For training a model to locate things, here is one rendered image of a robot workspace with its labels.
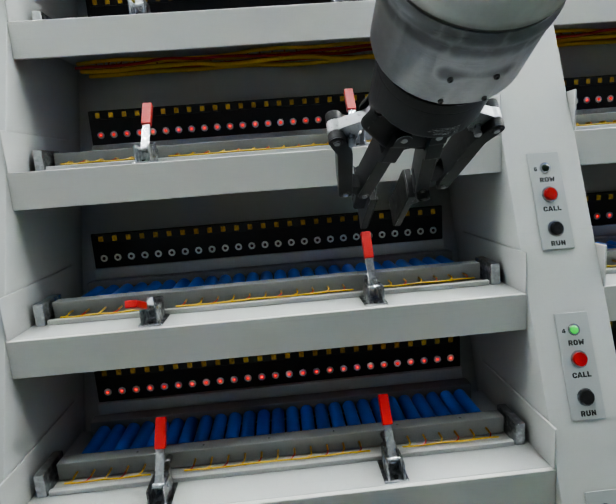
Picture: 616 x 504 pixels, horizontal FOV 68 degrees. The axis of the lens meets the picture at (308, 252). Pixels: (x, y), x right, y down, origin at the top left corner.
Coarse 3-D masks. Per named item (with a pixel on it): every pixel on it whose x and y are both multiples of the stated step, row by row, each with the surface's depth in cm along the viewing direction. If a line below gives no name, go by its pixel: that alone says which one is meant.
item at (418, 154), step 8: (432, 144) 33; (440, 144) 34; (416, 152) 39; (424, 152) 36; (432, 152) 35; (440, 152) 35; (416, 160) 40; (424, 160) 37; (432, 160) 37; (416, 168) 40; (424, 168) 38; (432, 168) 38; (416, 176) 41; (424, 176) 40; (416, 184) 41; (424, 184) 41; (416, 192) 42; (424, 192) 42; (424, 200) 42
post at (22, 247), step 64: (0, 0) 58; (64, 0) 75; (0, 64) 57; (64, 64) 73; (0, 128) 56; (64, 128) 71; (0, 192) 54; (0, 256) 53; (64, 256) 67; (0, 320) 52; (0, 384) 51; (64, 384) 64; (0, 448) 50
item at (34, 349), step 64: (256, 256) 71; (320, 256) 72; (512, 256) 57; (128, 320) 56; (192, 320) 54; (256, 320) 53; (320, 320) 54; (384, 320) 54; (448, 320) 55; (512, 320) 55
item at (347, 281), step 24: (432, 264) 63; (456, 264) 62; (192, 288) 60; (216, 288) 60; (240, 288) 60; (264, 288) 60; (288, 288) 60; (312, 288) 60; (336, 288) 61; (360, 288) 61; (72, 312) 59; (96, 312) 59; (120, 312) 57
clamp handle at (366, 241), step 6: (360, 234) 58; (366, 234) 58; (366, 240) 57; (366, 246) 57; (372, 246) 57; (366, 252) 57; (372, 252) 57; (366, 258) 57; (372, 258) 57; (366, 264) 57; (372, 264) 57; (372, 270) 56; (372, 276) 56; (372, 282) 56
